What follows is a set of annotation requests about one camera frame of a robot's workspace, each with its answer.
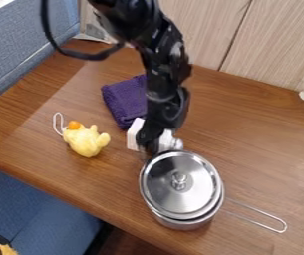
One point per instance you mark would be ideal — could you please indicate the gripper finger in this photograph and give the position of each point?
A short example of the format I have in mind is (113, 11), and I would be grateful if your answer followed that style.
(171, 143)
(134, 134)

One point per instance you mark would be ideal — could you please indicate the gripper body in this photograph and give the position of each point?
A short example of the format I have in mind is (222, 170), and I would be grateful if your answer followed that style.
(165, 109)

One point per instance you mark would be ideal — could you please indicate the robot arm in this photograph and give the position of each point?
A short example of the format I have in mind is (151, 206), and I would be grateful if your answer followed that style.
(158, 40)

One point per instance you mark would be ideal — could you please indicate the silver pot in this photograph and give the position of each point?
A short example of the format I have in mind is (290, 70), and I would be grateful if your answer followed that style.
(183, 224)

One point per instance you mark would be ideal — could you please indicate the purple cloth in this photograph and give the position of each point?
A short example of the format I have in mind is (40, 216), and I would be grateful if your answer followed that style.
(123, 99)

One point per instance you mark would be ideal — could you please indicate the silver lid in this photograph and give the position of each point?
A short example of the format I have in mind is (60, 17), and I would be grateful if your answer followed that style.
(181, 179)

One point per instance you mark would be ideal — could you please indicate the yellow plush duck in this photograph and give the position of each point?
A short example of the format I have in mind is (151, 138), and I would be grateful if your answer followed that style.
(85, 141)

